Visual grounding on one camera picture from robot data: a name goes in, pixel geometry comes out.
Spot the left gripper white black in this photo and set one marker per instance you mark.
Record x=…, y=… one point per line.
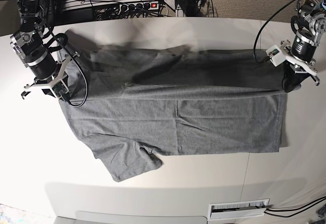
x=298, y=64

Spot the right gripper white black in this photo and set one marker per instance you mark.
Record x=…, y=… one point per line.
x=46, y=84

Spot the grey T-shirt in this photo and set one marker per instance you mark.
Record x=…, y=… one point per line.
x=141, y=104

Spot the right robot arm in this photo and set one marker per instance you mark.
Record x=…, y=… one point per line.
x=35, y=43

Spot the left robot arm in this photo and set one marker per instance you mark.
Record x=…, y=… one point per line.
x=309, y=27

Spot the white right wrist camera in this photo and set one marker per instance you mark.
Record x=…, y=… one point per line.
x=60, y=89

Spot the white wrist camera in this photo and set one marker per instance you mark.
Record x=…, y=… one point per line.
x=60, y=89
x=275, y=55

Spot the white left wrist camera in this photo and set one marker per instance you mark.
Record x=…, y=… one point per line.
x=275, y=55

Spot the white power strip red switch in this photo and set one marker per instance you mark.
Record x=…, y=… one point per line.
x=120, y=9

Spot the white table cable grommet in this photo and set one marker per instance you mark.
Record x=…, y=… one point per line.
x=237, y=210

